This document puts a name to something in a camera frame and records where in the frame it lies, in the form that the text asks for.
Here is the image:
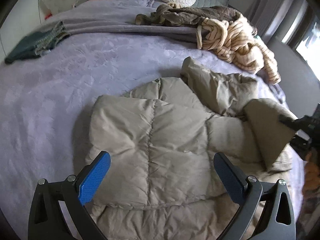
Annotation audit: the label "dark teal folded garment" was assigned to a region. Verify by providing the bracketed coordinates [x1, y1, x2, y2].
[4, 31, 57, 64]

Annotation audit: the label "person's right forearm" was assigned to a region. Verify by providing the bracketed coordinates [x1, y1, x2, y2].
[301, 146, 320, 198]

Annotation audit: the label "lavender fleece blanket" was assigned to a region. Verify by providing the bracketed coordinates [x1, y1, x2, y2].
[0, 0, 308, 240]

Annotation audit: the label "window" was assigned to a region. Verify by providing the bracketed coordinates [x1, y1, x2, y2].
[282, 5, 320, 63]

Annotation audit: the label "cream striped fuzzy blanket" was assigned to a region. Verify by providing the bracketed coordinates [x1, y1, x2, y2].
[196, 14, 282, 85]

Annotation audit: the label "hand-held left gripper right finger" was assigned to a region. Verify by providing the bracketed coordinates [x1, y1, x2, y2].
[214, 152, 296, 240]

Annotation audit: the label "brown quilted garment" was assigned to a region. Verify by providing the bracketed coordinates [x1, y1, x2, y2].
[136, 2, 258, 34]

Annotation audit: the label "folded blue jeans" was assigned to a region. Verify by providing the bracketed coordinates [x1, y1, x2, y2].
[35, 21, 70, 55]

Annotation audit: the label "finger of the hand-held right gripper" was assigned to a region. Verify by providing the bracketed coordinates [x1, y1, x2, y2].
[289, 135, 312, 160]
[278, 114, 300, 131]

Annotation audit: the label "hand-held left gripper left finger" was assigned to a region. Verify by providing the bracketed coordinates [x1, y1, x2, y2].
[28, 151, 111, 240]

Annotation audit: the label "grey curtain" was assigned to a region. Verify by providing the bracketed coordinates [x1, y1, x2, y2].
[250, 0, 300, 40]

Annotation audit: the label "beige puffer jacket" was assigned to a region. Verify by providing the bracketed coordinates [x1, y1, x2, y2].
[72, 57, 300, 240]

